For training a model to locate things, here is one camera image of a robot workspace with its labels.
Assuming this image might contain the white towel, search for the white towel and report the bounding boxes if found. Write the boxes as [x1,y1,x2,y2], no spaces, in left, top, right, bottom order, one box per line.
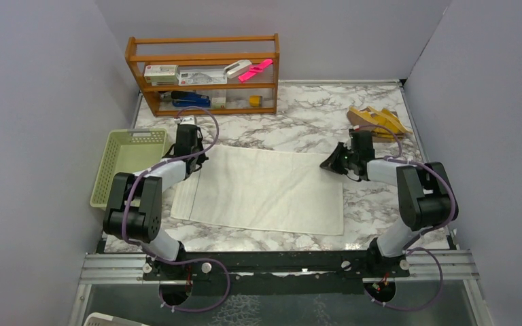
[171,145,344,236]

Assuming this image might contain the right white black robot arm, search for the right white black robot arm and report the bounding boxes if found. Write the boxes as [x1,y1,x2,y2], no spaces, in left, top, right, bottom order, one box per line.
[319,129,458,276]

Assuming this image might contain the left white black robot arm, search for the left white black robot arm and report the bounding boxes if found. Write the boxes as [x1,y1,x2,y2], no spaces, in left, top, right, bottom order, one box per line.
[103,122,208,279]

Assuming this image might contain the brown yellow folded towels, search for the brown yellow folded towels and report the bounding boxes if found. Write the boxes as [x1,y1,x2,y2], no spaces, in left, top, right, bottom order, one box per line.
[346,106,413,143]

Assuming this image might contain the blue stapler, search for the blue stapler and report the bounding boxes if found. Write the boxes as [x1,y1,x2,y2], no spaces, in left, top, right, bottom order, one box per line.
[159,90,211,107]

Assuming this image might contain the white small box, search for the white small box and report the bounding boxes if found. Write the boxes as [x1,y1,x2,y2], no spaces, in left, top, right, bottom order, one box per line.
[209,89,226,109]

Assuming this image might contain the green plastic basket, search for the green plastic basket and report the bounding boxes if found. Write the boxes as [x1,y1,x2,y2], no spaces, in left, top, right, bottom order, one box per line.
[90,128,171,210]

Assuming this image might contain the white flat package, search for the white flat package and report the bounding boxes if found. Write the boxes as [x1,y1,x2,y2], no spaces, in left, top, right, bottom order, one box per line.
[177,68,228,86]

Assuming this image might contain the yellow small object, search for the yellow small object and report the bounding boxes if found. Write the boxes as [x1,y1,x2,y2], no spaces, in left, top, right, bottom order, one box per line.
[249,95,263,107]

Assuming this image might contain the white green box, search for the white green box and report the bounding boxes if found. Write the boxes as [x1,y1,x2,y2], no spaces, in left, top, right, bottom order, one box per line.
[143,65,178,85]

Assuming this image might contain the wooden shelf rack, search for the wooden shelf rack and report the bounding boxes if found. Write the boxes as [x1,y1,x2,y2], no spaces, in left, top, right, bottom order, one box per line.
[124,33,281,117]

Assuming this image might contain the white stapler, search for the white stapler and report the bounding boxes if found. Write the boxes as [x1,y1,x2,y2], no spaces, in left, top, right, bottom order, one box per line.
[224,59,252,79]

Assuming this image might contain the pink plastic tool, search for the pink plastic tool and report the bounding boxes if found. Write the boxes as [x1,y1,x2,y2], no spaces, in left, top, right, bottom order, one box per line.
[238,59,273,83]

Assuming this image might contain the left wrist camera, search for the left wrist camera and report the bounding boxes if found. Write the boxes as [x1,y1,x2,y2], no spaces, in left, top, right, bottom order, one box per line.
[178,115,197,126]

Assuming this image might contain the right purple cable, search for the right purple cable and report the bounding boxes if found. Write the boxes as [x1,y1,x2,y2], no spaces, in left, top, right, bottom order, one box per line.
[351,125,457,312]

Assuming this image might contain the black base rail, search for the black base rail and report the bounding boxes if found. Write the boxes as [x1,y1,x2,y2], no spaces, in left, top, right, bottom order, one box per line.
[142,250,410,296]

